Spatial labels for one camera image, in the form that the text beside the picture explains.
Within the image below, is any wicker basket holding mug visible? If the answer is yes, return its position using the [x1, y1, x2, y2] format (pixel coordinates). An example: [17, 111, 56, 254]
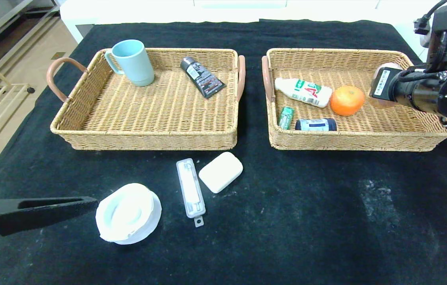
[47, 48, 245, 151]

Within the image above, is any black squeeze tube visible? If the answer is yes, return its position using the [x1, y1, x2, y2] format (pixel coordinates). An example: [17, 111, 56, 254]
[180, 56, 225, 99]

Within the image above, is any blue gum jar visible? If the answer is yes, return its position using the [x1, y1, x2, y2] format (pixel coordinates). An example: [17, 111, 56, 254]
[295, 118, 337, 131]

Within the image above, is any orange fruit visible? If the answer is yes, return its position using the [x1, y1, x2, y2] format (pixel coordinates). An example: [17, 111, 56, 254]
[330, 85, 365, 116]

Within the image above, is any white toothbrush case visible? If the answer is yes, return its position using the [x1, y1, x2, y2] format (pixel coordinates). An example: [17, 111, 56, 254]
[176, 158, 207, 228]

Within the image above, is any green Doublemint gum pack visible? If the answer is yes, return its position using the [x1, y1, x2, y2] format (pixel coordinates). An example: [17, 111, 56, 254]
[278, 106, 295, 130]

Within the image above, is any grey metal shelf frame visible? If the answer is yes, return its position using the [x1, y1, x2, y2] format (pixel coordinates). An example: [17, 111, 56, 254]
[0, 0, 63, 80]

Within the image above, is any pink egg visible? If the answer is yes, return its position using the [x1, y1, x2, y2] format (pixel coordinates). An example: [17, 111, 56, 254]
[374, 62, 403, 80]

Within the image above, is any white AD milk bottle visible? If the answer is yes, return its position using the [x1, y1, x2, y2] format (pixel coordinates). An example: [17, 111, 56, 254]
[274, 78, 333, 108]

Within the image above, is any white soap bar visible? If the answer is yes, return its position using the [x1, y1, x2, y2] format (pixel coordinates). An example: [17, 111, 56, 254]
[198, 152, 243, 194]

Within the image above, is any brown lumpy bread bun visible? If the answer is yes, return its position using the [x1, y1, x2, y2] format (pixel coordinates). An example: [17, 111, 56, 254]
[367, 95, 399, 110]

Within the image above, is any teal plastic mug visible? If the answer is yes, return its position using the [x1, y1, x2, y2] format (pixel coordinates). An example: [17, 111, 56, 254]
[105, 39, 155, 87]

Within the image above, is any wicker basket holding milk bottle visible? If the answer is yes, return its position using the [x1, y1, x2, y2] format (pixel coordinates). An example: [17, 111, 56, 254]
[261, 47, 447, 152]

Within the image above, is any black camera cable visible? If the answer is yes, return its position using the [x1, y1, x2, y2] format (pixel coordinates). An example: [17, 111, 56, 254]
[413, 0, 447, 36]

